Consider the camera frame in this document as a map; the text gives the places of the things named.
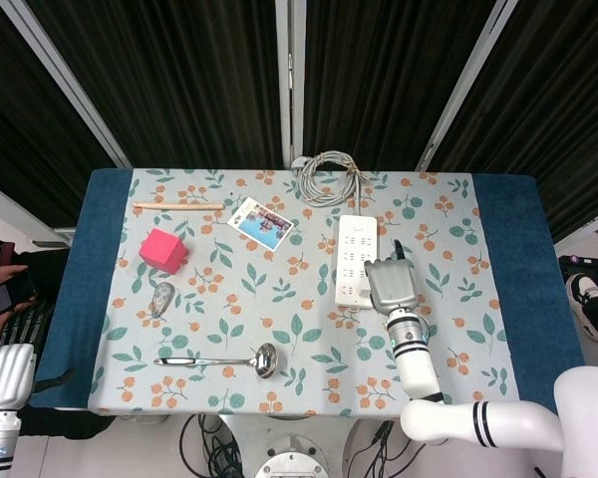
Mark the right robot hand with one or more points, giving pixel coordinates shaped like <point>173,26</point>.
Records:
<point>391,286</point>

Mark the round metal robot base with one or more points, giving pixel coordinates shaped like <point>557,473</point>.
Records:
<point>291,460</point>

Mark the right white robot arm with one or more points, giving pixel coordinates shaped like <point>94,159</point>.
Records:
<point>416,363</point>

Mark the white power strip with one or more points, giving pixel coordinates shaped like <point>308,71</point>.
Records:
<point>354,249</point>

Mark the floral fruit print tablecloth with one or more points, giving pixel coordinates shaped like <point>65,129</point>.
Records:
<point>299,279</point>

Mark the blue picture postcard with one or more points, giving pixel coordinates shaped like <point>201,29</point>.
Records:
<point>261,226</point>

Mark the white and black shoe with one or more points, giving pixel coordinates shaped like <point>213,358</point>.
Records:
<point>585,299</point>

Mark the black pleated curtain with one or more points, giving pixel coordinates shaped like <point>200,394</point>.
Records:
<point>20,124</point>
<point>568,124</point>
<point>179,74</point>
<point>388,74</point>

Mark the wooden stick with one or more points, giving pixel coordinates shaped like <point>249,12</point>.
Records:
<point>179,205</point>

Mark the pink cube block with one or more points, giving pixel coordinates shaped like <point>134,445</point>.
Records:
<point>162,249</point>

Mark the blue table cover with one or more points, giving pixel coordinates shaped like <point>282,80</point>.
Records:
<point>89,279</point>

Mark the white metal frame post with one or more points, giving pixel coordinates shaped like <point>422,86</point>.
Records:
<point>67,82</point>
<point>467,84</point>
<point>289,74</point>
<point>588,231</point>

